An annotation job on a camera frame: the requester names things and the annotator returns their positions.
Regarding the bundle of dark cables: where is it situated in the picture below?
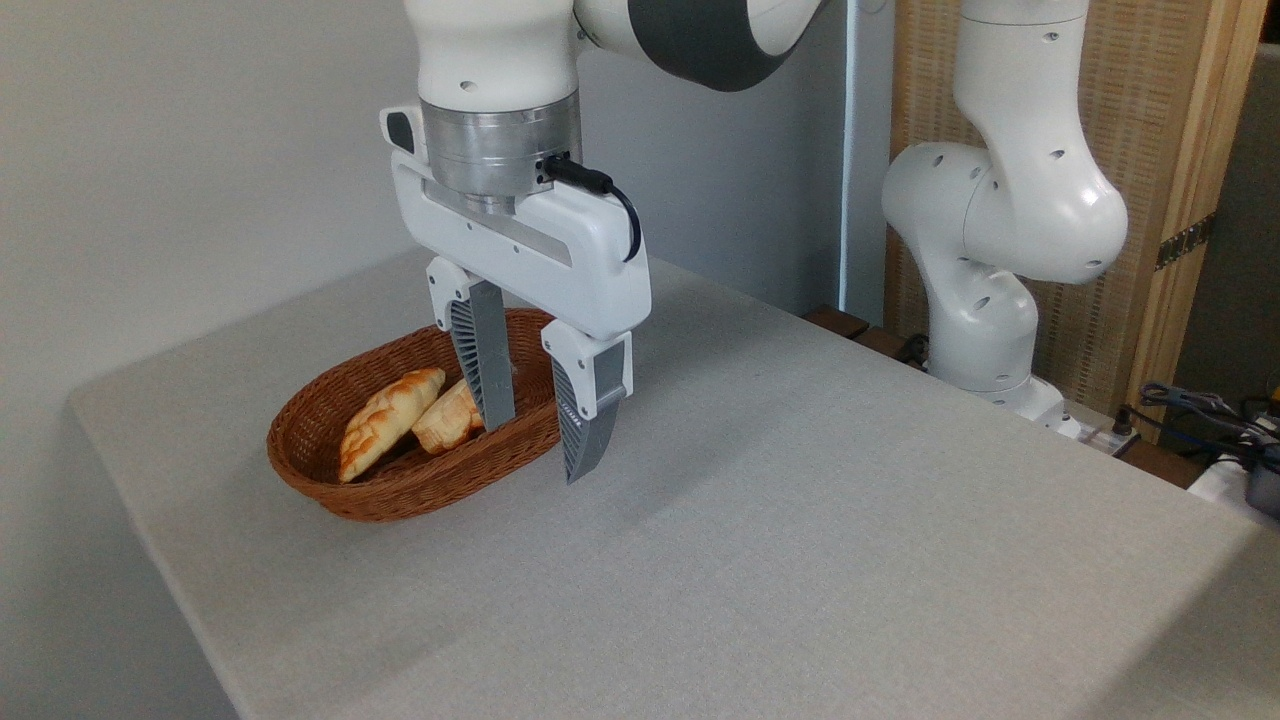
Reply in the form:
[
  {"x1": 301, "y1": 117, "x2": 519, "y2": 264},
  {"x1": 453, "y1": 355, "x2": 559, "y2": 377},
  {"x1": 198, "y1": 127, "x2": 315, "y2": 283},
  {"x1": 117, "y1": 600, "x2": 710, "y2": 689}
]
[{"x1": 1138, "y1": 380, "x2": 1280, "y2": 473}]

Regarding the short braided bread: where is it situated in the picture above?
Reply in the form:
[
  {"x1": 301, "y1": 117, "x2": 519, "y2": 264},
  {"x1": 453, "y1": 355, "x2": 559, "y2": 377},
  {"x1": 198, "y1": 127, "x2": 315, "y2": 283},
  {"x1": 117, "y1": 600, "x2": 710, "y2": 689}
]
[{"x1": 412, "y1": 378, "x2": 487, "y2": 456}]

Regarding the brass hinge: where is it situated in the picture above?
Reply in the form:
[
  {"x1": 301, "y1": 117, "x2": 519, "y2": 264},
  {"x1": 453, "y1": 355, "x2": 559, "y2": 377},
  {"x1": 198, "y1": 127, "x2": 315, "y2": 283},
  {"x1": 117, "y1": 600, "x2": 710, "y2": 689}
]
[{"x1": 1155, "y1": 212, "x2": 1218, "y2": 271}]

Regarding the long braided bread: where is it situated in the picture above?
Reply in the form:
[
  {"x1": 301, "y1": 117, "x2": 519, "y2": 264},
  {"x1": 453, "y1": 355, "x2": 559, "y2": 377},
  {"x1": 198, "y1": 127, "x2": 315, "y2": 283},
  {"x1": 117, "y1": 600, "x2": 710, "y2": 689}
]
[{"x1": 338, "y1": 368, "x2": 447, "y2": 484}]

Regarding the brown wicker basket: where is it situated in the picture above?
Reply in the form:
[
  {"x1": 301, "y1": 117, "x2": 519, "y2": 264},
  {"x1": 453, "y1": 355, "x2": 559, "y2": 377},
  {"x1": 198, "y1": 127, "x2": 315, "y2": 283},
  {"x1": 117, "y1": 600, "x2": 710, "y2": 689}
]
[{"x1": 267, "y1": 308, "x2": 563, "y2": 523}]

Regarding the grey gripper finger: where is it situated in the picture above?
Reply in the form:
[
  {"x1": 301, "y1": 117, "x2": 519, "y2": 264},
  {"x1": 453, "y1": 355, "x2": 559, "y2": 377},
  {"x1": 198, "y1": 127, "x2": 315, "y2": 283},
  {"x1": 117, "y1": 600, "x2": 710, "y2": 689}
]
[
  {"x1": 541, "y1": 320, "x2": 634, "y2": 485},
  {"x1": 427, "y1": 257, "x2": 517, "y2": 433}
]

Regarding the woven screen with wooden frame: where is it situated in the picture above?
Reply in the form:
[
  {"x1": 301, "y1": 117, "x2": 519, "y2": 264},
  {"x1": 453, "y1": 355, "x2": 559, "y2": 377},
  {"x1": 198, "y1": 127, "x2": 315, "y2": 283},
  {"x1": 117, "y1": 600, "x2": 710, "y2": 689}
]
[{"x1": 885, "y1": 0, "x2": 1269, "y2": 443}]

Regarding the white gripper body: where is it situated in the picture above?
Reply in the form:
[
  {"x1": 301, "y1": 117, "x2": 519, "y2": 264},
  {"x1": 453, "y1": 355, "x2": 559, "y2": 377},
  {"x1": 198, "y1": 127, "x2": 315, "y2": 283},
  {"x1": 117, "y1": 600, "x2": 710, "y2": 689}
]
[{"x1": 380, "y1": 104, "x2": 653, "y2": 342}]

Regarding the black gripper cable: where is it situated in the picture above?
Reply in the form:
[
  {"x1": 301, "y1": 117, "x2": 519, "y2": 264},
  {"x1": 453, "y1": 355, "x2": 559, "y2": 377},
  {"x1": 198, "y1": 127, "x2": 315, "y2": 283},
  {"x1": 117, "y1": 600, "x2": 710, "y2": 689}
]
[{"x1": 540, "y1": 153, "x2": 643, "y2": 264}]

